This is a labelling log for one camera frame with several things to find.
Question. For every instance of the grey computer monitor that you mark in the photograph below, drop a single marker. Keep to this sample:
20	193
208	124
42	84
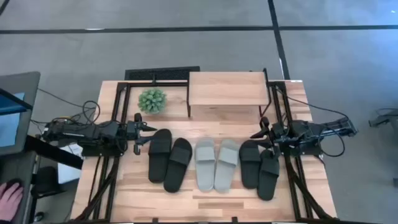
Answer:
12	124

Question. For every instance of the black rubber slide sandal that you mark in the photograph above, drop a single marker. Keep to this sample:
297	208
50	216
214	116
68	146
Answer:
249	171
267	183
159	161
177	174

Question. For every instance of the black desk stand bar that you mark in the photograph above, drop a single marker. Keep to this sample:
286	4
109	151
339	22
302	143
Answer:
53	152

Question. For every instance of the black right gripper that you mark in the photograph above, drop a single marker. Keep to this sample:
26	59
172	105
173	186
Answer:
276	133

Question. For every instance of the green potted plant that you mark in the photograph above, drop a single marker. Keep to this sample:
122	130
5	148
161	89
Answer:
152	101

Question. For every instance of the wooden shelf with black frame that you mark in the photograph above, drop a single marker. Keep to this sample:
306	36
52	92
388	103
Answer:
228	88

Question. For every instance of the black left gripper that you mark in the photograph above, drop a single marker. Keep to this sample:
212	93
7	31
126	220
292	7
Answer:
132	130

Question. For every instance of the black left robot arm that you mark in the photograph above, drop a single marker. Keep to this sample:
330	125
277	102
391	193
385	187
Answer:
93	132

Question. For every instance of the person's hand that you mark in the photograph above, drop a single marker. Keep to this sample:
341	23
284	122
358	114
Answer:
11	199

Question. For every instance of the white paper sheet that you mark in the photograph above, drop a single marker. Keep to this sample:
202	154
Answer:
70	174

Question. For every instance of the grey rubber slide sandal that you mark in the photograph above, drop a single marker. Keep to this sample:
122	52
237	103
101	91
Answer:
224	174
204	171

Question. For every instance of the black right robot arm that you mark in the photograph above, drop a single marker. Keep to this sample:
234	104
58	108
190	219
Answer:
306	132

